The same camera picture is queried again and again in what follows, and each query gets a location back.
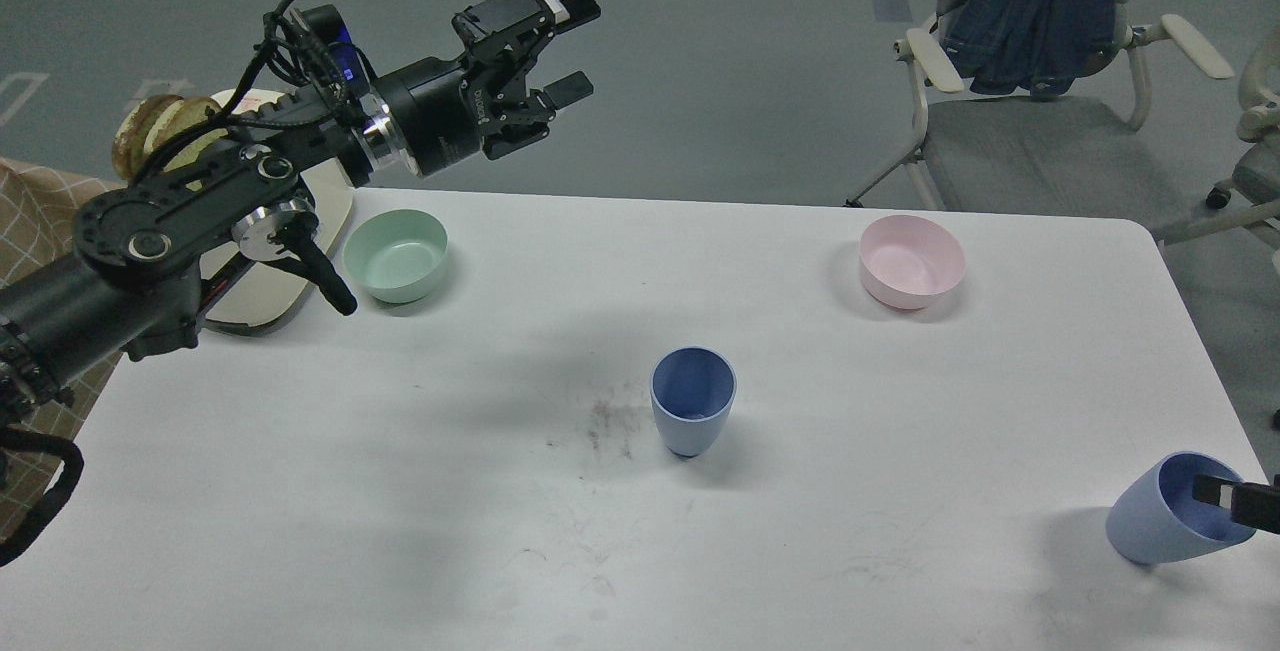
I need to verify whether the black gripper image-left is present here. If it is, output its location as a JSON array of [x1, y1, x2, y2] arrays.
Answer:
[[375, 0, 602, 176]]

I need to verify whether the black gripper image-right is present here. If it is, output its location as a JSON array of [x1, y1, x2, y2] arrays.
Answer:
[[1190, 475, 1280, 535]]

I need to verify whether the blue cup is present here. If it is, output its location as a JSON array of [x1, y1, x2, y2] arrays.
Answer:
[[649, 347, 739, 458], [1105, 451, 1256, 567]]

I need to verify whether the mint green bowl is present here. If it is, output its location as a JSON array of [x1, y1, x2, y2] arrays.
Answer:
[[342, 208, 451, 304]]

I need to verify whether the grey office chair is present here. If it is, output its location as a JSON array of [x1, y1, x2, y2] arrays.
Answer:
[[846, 0, 1234, 230]]

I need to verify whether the pink bowl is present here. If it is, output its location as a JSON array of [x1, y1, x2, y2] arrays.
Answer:
[[858, 214, 966, 312]]

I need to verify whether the cream white toaster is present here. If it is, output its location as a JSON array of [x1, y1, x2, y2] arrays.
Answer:
[[195, 86, 357, 336]]

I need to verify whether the blue denim jacket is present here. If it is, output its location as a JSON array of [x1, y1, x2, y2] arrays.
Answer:
[[941, 0, 1116, 98]]

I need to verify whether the brown grid patterned cloth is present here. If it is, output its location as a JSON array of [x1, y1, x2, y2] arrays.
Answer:
[[1, 159, 122, 541]]

